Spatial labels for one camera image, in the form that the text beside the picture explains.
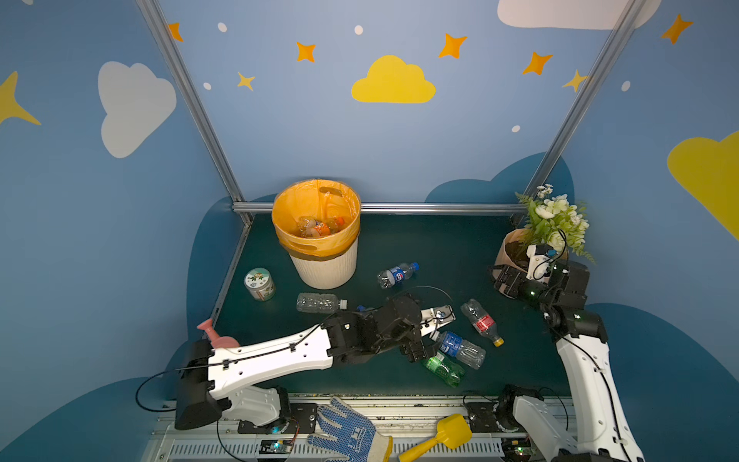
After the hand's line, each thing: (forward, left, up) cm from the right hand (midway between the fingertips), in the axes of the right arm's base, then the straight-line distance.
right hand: (505, 270), depth 76 cm
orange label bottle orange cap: (+21, +52, -7) cm, 56 cm away
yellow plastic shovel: (-35, +13, -23) cm, 44 cm away
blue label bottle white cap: (-17, +8, -18) cm, 26 cm away
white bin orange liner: (+22, +57, -8) cm, 62 cm away
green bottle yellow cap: (-21, +13, -20) cm, 32 cm away
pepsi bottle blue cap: (+10, +29, -19) cm, 36 cm away
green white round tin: (0, +73, -14) cm, 74 cm away
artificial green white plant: (+15, -16, +5) cm, 22 cm away
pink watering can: (-20, +77, -11) cm, 80 cm away
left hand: (-16, +21, +2) cm, 26 cm away
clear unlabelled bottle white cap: (-1, +54, -22) cm, 59 cm away
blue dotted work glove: (-38, +38, -23) cm, 58 cm away
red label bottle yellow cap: (-6, +1, -20) cm, 21 cm away
